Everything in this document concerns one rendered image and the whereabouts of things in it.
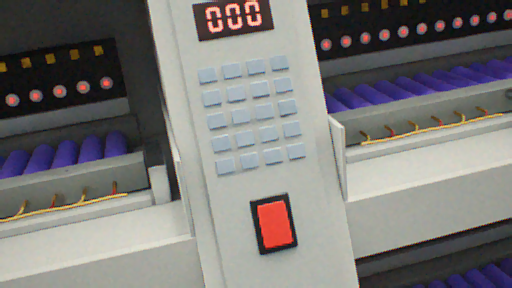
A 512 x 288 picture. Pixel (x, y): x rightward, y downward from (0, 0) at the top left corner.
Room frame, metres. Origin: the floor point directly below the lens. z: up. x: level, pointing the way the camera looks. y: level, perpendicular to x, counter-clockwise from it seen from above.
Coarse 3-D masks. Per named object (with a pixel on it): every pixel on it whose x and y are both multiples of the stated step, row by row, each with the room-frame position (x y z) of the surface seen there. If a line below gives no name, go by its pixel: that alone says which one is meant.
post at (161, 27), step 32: (160, 0) 0.30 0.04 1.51; (160, 32) 0.29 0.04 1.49; (160, 64) 0.29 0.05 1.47; (320, 96) 0.31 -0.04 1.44; (192, 128) 0.30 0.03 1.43; (320, 128) 0.31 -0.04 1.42; (192, 160) 0.30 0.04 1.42; (320, 160) 0.31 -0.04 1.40; (192, 192) 0.30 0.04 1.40; (352, 256) 0.31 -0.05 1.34
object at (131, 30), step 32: (0, 0) 0.47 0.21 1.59; (32, 0) 0.47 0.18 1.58; (64, 0) 0.48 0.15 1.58; (96, 0) 0.48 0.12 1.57; (128, 0) 0.49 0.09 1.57; (320, 0) 0.52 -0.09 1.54; (0, 32) 0.47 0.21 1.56; (32, 32) 0.47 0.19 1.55; (64, 32) 0.48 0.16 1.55; (96, 32) 0.48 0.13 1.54; (128, 32) 0.49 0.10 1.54; (128, 64) 0.49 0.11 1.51; (128, 96) 0.49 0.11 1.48; (160, 128) 0.49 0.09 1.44
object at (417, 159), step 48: (384, 0) 0.48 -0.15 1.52; (432, 0) 0.50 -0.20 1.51; (480, 0) 0.51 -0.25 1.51; (336, 48) 0.49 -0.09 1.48; (384, 48) 0.50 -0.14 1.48; (432, 48) 0.51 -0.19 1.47; (480, 48) 0.52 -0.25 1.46; (336, 96) 0.46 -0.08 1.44; (384, 96) 0.43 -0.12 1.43; (432, 96) 0.40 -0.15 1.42; (480, 96) 0.40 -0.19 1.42; (336, 144) 0.30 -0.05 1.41; (384, 144) 0.37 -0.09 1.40; (432, 144) 0.37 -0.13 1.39; (480, 144) 0.36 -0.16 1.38; (384, 192) 0.32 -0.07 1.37; (432, 192) 0.32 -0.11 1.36; (480, 192) 0.33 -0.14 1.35; (384, 240) 0.33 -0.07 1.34
